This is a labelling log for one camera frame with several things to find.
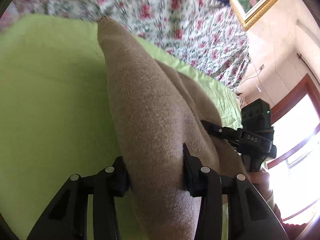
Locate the beige knit sweater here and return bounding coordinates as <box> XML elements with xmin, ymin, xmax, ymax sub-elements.
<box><xmin>98</xmin><ymin>16</ymin><xmax>245</xmax><ymax>239</ymax></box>

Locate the person's right hand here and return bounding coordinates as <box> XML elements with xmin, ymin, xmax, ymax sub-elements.
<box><xmin>248</xmin><ymin>168</ymin><xmax>273</xmax><ymax>201</ymax></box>

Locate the lime green bed sheet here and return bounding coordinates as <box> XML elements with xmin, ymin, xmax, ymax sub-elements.
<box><xmin>0</xmin><ymin>13</ymin><xmax>243</xmax><ymax>240</ymax></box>

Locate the red rose floral quilt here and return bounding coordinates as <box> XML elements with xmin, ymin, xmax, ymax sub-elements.
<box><xmin>1</xmin><ymin>0</ymin><xmax>250</xmax><ymax>90</ymax></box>

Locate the red wooden window frame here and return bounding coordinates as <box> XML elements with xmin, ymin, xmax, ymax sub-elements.
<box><xmin>267</xmin><ymin>74</ymin><xmax>319</xmax><ymax>169</ymax></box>

